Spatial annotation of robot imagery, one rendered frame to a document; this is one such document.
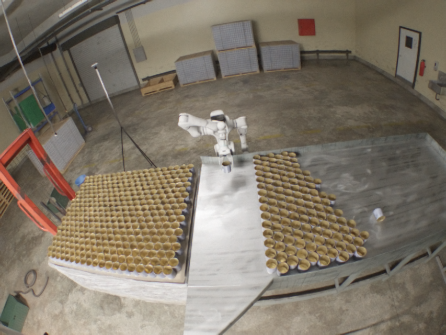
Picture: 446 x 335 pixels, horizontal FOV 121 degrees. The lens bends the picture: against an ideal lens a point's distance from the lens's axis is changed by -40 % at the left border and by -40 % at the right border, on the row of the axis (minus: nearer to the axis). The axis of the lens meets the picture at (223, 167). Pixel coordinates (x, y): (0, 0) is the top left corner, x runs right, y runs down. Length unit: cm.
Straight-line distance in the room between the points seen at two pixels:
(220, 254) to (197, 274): 20
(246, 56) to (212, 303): 768
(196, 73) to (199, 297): 764
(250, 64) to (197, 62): 195
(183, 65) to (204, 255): 740
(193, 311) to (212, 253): 42
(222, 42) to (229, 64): 87
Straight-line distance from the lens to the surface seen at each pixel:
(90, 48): 1161
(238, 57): 807
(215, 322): 132
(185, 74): 830
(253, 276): 136
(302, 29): 987
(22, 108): 1001
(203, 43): 967
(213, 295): 136
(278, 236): 144
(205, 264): 144
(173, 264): 151
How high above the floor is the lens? 236
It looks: 40 degrees down
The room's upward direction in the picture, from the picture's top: 14 degrees counter-clockwise
